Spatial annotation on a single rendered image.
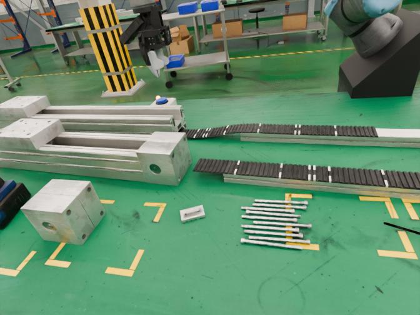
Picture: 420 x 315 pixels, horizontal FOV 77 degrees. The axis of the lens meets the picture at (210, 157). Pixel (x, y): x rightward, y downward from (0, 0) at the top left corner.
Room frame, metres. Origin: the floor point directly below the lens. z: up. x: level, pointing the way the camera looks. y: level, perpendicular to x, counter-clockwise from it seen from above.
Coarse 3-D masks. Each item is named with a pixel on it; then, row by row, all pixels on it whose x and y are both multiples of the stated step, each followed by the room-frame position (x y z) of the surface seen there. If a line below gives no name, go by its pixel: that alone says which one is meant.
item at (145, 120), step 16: (48, 112) 1.00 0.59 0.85; (64, 112) 0.97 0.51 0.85; (80, 112) 0.94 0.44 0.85; (96, 112) 0.91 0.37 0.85; (112, 112) 0.88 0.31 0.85; (128, 112) 0.86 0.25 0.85; (144, 112) 0.83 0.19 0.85; (160, 112) 0.81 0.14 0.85; (176, 112) 0.79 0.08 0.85; (0, 128) 1.02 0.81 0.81; (64, 128) 0.88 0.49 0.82; (80, 128) 0.85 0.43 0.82; (96, 128) 0.83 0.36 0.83; (112, 128) 0.80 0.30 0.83; (128, 128) 0.78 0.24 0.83; (144, 128) 0.75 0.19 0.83; (160, 128) 0.73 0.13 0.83; (176, 128) 0.74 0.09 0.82
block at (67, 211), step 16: (48, 192) 0.44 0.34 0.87; (64, 192) 0.43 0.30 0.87; (80, 192) 0.42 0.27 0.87; (32, 208) 0.40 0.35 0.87; (48, 208) 0.39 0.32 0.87; (64, 208) 0.38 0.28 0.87; (80, 208) 0.40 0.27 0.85; (96, 208) 0.44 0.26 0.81; (32, 224) 0.40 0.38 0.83; (48, 224) 0.39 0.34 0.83; (64, 224) 0.37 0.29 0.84; (80, 224) 0.39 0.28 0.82; (96, 224) 0.42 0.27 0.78; (48, 240) 0.40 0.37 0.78; (64, 240) 0.38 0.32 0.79; (80, 240) 0.37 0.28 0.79
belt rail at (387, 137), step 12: (384, 132) 0.54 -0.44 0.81; (396, 132) 0.53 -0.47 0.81; (408, 132) 0.52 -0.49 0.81; (336, 144) 0.57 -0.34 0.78; (348, 144) 0.55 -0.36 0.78; (360, 144) 0.54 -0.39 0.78; (372, 144) 0.53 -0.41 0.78; (384, 144) 0.52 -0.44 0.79; (396, 144) 0.51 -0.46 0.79; (408, 144) 0.50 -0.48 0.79
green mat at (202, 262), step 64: (192, 128) 0.80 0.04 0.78; (384, 128) 0.60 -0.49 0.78; (128, 192) 0.51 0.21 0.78; (192, 192) 0.47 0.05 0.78; (256, 192) 0.44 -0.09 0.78; (320, 192) 0.40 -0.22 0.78; (0, 256) 0.38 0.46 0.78; (64, 256) 0.35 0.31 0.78; (128, 256) 0.32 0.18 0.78; (192, 256) 0.30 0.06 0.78; (256, 256) 0.28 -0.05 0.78; (320, 256) 0.26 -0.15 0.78; (384, 256) 0.24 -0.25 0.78
